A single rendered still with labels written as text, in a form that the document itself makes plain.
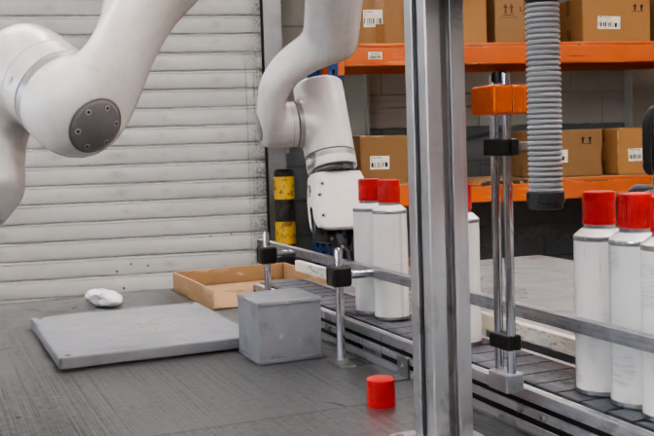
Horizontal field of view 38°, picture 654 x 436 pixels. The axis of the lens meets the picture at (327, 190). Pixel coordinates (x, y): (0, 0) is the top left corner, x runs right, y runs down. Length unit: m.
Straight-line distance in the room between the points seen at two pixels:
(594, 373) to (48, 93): 0.69
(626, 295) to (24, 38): 0.78
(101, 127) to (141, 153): 4.10
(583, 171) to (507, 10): 0.94
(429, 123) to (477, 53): 3.97
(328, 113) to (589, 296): 0.70
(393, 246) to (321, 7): 0.38
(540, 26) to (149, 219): 4.53
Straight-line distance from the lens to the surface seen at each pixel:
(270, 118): 1.53
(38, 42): 1.26
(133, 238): 5.32
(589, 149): 5.25
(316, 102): 1.57
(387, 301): 1.39
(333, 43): 1.49
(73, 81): 1.17
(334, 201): 1.53
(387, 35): 4.91
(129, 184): 5.29
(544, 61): 0.89
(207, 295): 1.86
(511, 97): 0.98
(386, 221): 1.38
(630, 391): 0.97
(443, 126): 0.97
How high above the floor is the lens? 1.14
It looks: 3 degrees down
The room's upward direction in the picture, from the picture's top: 2 degrees counter-clockwise
